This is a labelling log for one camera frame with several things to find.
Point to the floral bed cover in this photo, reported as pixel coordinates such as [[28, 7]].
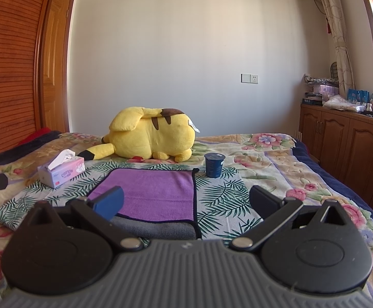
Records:
[[274, 161]]

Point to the yellow Pikachu plush toy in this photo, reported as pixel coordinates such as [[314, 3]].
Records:
[[147, 133]]

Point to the wooden sideboard cabinet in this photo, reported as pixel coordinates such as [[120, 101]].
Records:
[[342, 142]]

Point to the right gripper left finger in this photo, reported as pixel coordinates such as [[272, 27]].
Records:
[[95, 215]]

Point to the patterned beige curtain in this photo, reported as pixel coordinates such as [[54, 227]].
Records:
[[335, 16]]

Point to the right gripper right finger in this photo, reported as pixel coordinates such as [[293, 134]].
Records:
[[275, 213]]

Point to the dark blue plastic cup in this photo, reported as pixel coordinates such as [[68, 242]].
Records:
[[214, 164]]

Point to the clutter pile on cabinet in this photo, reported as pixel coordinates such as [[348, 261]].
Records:
[[326, 93]]

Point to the palm leaf print cloth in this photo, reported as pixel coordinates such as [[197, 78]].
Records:
[[223, 207]]

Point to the red blanket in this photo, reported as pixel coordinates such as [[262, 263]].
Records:
[[37, 138]]

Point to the white wall socket plate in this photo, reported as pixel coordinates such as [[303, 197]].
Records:
[[249, 78]]

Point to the wooden slatted wardrobe door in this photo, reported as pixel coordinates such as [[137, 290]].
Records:
[[22, 25]]

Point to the purple grey microfiber towel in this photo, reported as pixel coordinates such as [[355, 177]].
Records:
[[158, 204]]

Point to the pink tissue box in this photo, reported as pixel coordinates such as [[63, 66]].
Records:
[[64, 167]]

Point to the wooden room door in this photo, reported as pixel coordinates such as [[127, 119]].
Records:
[[54, 66]]

